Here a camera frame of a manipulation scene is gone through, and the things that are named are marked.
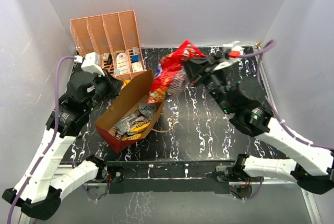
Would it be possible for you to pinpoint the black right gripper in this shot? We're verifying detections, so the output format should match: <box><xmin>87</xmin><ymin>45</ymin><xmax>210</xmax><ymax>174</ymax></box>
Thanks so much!
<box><xmin>181</xmin><ymin>54</ymin><xmax>237</xmax><ymax>115</ymax></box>

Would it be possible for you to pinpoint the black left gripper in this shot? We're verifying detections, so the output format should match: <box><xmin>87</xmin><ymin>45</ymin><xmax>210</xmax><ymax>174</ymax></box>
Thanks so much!
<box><xmin>85</xmin><ymin>68</ymin><xmax>124</xmax><ymax>113</ymax></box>

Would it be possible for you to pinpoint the large red candy bag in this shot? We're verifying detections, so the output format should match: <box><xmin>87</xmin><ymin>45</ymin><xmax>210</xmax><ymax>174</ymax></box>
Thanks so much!
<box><xmin>148</xmin><ymin>40</ymin><xmax>206</xmax><ymax>103</ymax></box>

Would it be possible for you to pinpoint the red brown paper bag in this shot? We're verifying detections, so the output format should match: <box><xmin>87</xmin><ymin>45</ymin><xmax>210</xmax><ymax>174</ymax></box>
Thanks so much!
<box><xmin>95</xmin><ymin>70</ymin><xmax>154</xmax><ymax>153</ymax></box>

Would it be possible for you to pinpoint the silver Himalaya snack packet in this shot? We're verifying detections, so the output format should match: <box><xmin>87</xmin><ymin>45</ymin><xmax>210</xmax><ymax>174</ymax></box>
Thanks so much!
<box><xmin>138</xmin><ymin>102</ymin><xmax>156</xmax><ymax>121</ymax></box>

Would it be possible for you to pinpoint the yellow m&m's packet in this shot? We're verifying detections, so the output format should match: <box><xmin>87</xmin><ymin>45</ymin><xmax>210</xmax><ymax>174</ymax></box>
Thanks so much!
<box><xmin>121</xmin><ymin>133</ymin><xmax>142</xmax><ymax>141</ymax></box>
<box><xmin>129</xmin><ymin>121</ymin><xmax>150</xmax><ymax>133</ymax></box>

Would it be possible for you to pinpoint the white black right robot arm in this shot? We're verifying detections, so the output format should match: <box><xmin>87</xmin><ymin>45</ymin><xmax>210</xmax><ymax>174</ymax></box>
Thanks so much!
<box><xmin>182</xmin><ymin>53</ymin><xmax>333</xmax><ymax>195</ymax></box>

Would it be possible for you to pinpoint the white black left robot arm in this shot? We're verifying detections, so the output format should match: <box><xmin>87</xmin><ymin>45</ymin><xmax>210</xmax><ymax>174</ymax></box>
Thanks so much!
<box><xmin>2</xmin><ymin>71</ymin><xmax>123</xmax><ymax>220</ymax></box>

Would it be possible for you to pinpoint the white rounded card pack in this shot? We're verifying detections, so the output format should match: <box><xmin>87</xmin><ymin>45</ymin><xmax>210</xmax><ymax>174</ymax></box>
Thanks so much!
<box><xmin>115</xmin><ymin>52</ymin><xmax>130</xmax><ymax>75</ymax></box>

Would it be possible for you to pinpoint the blue small box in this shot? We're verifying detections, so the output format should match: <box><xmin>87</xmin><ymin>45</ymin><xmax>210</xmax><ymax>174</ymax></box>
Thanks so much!
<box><xmin>131</xmin><ymin>55</ymin><xmax>140</xmax><ymax>63</ymax></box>

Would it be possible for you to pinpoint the peach plastic desk organizer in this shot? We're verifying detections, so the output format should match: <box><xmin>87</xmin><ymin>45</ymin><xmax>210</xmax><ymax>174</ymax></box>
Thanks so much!
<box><xmin>70</xmin><ymin>10</ymin><xmax>146</xmax><ymax>80</ymax></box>

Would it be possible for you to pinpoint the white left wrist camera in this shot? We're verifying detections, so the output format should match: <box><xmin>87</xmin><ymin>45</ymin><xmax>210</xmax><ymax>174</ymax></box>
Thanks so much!
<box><xmin>74</xmin><ymin>52</ymin><xmax>104</xmax><ymax>76</ymax></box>

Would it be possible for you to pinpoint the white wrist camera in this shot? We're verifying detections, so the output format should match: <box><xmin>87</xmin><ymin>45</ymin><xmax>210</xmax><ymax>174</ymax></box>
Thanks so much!
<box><xmin>74</xmin><ymin>52</ymin><xmax>104</xmax><ymax>76</ymax></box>
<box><xmin>220</xmin><ymin>41</ymin><xmax>243</xmax><ymax>68</ymax></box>

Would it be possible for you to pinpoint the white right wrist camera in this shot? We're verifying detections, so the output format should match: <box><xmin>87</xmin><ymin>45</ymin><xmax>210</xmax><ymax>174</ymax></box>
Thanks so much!
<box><xmin>220</xmin><ymin>41</ymin><xmax>243</xmax><ymax>68</ymax></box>

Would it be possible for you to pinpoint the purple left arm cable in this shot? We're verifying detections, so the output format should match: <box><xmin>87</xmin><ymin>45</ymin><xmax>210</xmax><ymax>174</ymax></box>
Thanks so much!
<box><xmin>6</xmin><ymin>55</ymin><xmax>79</xmax><ymax>224</ymax></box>

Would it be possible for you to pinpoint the black aluminium front rail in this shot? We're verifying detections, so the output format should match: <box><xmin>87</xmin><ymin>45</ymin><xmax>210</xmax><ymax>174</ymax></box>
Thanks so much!
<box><xmin>52</xmin><ymin>160</ymin><xmax>290</xmax><ymax>195</ymax></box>

